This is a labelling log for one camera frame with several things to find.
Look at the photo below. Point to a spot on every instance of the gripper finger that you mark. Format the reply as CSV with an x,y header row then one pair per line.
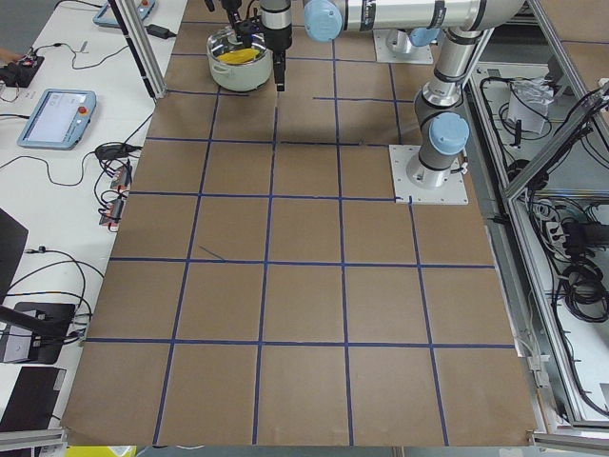
x,y
235,21
279,67

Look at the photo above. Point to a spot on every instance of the glass pot lid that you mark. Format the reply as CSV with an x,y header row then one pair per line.
x,y
222,39

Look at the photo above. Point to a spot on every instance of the yellow corn cob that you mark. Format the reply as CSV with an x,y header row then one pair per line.
x,y
239,57

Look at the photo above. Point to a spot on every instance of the pale green cooking pot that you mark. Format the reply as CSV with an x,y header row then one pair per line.
x,y
241,78

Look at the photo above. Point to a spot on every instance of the black power adapter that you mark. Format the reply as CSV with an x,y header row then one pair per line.
x,y
159,31

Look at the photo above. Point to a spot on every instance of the near blue teach pendant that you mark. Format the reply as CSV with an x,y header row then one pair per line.
x,y
59,119

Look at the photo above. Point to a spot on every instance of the black monitor stand base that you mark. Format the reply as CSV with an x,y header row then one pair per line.
x,y
35,332

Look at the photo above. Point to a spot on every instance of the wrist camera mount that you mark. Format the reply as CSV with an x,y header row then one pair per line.
x,y
246,29

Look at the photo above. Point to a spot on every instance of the aluminium frame post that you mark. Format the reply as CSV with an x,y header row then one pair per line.
x,y
136,37

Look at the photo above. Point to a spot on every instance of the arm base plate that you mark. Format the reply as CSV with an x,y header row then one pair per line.
x,y
414,184
405,46

